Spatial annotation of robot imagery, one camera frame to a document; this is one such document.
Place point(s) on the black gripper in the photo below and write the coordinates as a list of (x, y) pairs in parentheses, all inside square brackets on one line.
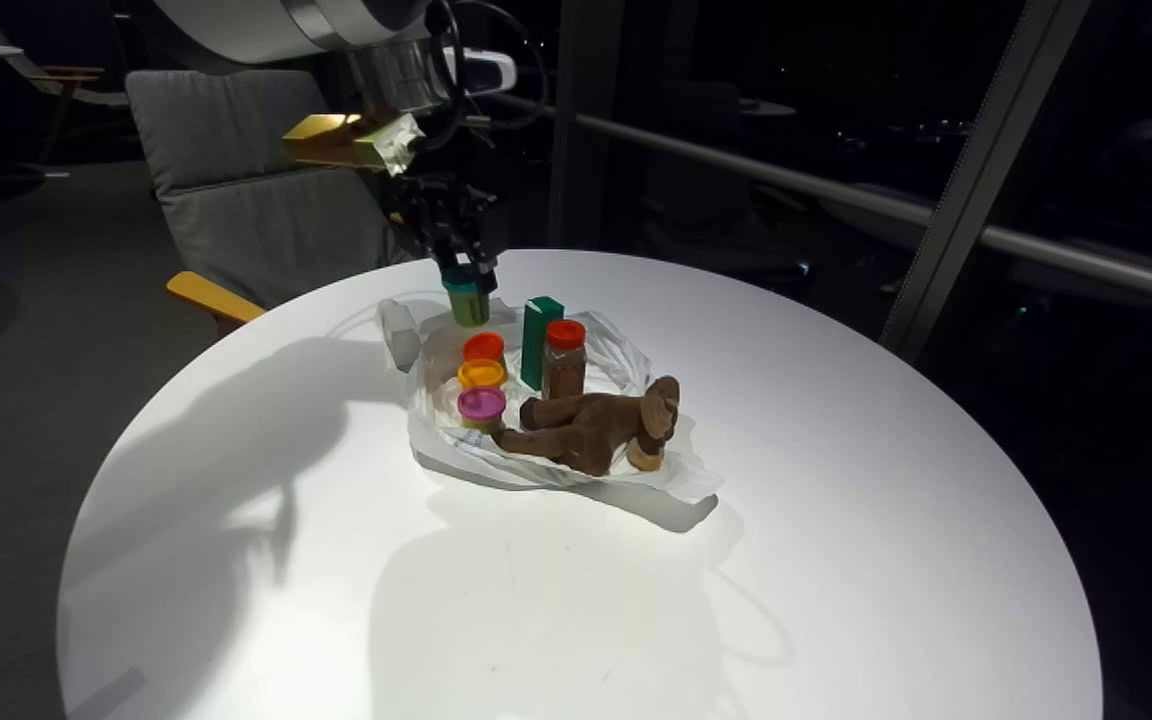
[(444, 218)]

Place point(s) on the teal lid dough cup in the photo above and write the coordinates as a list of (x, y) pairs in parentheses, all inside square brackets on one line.
[(468, 301)]

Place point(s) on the green rectangular box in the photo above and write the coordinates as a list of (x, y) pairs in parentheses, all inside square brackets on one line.
[(537, 317)]

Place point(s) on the yellow lid dough cup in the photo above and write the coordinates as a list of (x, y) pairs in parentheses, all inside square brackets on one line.
[(480, 374)]

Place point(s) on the brown jar red lid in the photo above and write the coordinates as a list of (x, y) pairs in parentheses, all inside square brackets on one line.
[(561, 358)]

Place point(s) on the purple lid dough cup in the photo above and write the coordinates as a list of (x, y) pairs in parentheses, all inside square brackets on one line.
[(480, 405)]

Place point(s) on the white plastic bag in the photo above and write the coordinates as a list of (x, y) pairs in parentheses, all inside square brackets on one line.
[(672, 497)]

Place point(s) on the brown plush toy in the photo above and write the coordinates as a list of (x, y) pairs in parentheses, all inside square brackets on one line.
[(590, 428)]

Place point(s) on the orange lid dough cup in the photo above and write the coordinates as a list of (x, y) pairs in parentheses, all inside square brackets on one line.
[(480, 346)]

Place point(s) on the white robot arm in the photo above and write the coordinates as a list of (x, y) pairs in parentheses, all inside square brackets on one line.
[(412, 88)]

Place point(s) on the grey armchair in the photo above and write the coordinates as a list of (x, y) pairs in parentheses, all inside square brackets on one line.
[(235, 197)]

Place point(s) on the metal window railing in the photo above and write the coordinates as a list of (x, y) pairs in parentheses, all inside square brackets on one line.
[(1065, 256)]

